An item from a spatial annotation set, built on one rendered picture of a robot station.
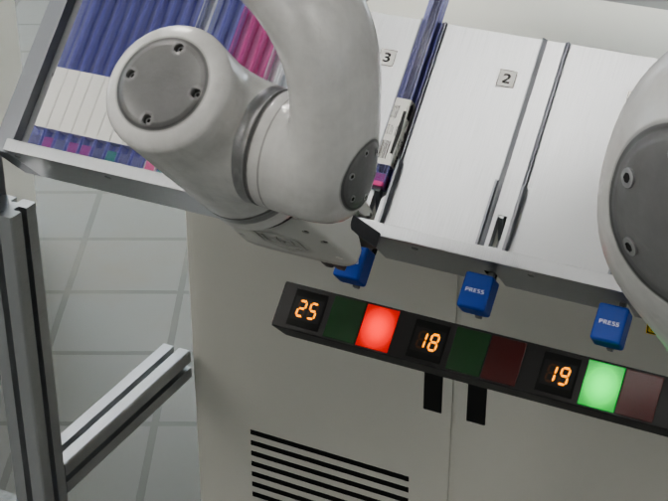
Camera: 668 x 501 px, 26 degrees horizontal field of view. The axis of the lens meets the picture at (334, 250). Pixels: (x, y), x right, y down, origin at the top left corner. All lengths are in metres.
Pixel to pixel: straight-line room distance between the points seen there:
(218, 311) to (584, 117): 0.68
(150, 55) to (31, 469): 0.78
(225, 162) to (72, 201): 2.04
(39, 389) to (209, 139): 0.71
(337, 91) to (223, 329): 0.94
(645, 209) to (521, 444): 1.18
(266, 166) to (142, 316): 1.64
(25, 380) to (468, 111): 0.57
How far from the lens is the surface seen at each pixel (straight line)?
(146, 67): 0.89
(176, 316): 2.49
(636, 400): 1.13
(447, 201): 1.20
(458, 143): 1.21
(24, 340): 1.50
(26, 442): 1.58
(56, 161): 1.33
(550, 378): 1.14
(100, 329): 2.48
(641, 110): 0.48
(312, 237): 1.03
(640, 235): 0.48
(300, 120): 0.85
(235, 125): 0.88
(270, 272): 1.67
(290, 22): 0.83
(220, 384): 1.80
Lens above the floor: 1.27
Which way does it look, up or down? 28 degrees down
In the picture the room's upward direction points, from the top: straight up
